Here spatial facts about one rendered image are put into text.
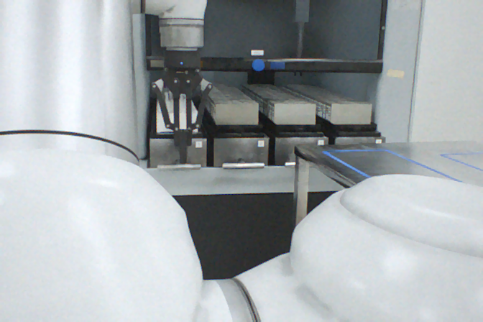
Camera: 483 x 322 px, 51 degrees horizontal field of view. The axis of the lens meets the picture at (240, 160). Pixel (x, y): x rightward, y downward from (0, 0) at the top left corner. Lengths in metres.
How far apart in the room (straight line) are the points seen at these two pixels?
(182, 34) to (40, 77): 0.77
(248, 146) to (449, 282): 1.04
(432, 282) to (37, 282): 0.15
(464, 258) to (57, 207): 0.16
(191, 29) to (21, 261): 0.85
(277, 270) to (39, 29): 0.17
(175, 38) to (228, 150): 0.34
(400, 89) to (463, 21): 1.42
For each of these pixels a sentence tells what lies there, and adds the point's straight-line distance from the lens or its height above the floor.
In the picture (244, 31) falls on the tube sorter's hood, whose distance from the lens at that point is 1.28.
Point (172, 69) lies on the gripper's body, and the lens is 1.05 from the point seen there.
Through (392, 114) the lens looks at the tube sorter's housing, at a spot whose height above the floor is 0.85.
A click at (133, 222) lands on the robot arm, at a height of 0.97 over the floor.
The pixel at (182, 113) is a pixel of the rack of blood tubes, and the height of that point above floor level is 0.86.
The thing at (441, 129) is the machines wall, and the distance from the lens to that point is 2.82.
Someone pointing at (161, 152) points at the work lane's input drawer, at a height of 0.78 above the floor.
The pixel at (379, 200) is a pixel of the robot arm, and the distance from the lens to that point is 0.23.
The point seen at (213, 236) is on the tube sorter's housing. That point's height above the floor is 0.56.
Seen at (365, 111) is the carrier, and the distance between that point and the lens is 1.38.
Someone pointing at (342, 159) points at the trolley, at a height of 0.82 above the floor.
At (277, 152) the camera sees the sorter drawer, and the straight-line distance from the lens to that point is 1.25.
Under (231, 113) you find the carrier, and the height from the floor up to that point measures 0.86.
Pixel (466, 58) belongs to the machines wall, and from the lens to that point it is 2.83.
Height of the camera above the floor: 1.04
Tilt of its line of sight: 14 degrees down
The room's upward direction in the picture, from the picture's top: 1 degrees clockwise
